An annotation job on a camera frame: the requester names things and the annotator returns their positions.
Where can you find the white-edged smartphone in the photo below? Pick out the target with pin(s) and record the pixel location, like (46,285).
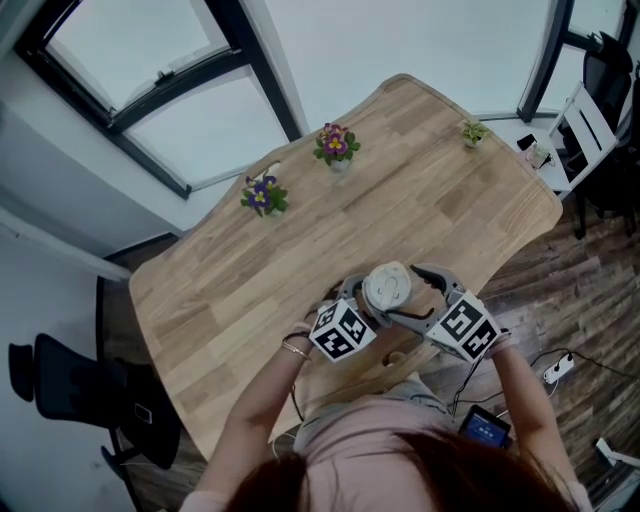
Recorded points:
(143,413)

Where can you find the black framed casement window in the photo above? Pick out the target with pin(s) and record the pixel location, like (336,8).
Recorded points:
(140,55)

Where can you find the white wooden chair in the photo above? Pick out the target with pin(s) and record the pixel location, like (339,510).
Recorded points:
(590,120)

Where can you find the person's pink shirt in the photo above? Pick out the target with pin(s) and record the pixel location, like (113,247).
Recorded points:
(360,430)

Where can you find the black device with blue screen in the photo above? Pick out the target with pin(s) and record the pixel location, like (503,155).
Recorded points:
(486,427)

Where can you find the white angled bracket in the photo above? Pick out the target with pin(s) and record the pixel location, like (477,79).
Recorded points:
(612,452)

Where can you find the person's right forearm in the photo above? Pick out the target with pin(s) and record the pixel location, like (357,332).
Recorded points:
(530,415)

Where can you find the person's right hand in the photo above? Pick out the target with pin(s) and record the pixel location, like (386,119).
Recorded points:
(504,342)

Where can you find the lidded jar with dark contents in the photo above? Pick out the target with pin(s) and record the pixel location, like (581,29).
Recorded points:
(369,309)

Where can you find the black mesh office chair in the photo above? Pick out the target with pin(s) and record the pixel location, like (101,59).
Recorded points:
(80,395)
(607,80)
(635,140)

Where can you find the white power strip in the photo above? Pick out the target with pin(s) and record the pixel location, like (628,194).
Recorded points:
(559,369)

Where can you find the white plastic cup lid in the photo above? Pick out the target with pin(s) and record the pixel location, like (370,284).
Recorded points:
(390,286)

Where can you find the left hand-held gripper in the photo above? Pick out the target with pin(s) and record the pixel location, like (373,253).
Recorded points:
(342,332)

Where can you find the small green potted plant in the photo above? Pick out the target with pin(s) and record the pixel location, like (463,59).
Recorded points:
(474,132)

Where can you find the person's tan shoe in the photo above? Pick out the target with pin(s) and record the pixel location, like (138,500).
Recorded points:
(395,359)

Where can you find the purple flower potted plant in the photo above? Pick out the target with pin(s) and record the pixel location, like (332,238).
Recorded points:
(262,197)

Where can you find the pink flower potted plant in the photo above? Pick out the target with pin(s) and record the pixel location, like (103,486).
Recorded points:
(336,145)

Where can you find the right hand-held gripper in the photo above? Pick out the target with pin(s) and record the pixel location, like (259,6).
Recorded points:
(462,325)

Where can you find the person's left forearm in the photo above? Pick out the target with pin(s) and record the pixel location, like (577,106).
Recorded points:
(250,425)

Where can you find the black smartphone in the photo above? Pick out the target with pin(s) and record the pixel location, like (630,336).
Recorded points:
(526,142)

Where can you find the person's left hand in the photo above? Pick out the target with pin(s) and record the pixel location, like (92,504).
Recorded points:
(302,334)

